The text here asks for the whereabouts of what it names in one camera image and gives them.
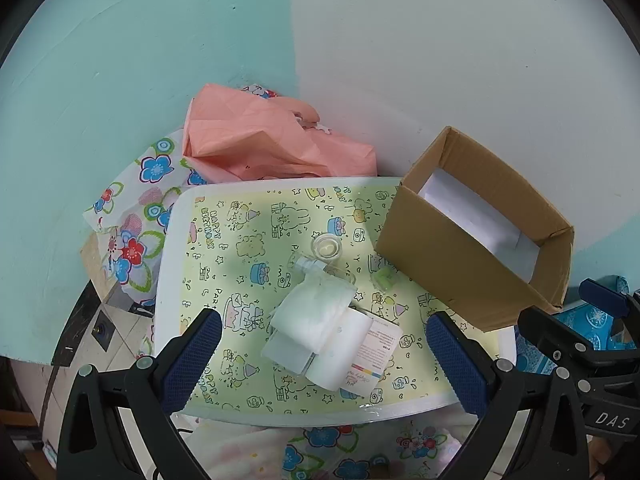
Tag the white soft roll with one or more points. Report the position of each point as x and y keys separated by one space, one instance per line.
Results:
x=310 y=312

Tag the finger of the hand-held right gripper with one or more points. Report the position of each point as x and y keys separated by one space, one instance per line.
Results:
x=560 y=340
x=600 y=292

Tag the clear spray bottle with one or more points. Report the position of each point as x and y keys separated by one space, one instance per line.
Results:
x=306 y=265

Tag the pink crumpled paper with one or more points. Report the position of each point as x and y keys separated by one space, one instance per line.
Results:
x=240 y=130

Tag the clear round cap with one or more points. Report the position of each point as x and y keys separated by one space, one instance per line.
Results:
x=327 y=247

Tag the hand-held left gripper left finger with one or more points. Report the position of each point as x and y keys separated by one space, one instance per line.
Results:
x=192 y=355

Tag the brown cardboard box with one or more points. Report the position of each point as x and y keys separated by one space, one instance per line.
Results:
x=450 y=260

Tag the floral printed cloth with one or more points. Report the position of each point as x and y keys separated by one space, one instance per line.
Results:
x=135 y=250

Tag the round clear labelled container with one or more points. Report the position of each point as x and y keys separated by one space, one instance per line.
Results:
x=340 y=355

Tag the yellow cartoon table mat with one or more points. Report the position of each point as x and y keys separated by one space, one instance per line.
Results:
x=240 y=260

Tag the pale pink blanket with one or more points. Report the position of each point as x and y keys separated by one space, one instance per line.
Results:
x=230 y=452

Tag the small green clip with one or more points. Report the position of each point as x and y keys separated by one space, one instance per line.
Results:
x=384 y=277

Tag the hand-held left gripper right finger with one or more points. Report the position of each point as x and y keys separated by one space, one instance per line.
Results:
x=457 y=365

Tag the blue patterned bag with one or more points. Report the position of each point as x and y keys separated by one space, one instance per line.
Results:
x=595 y=320

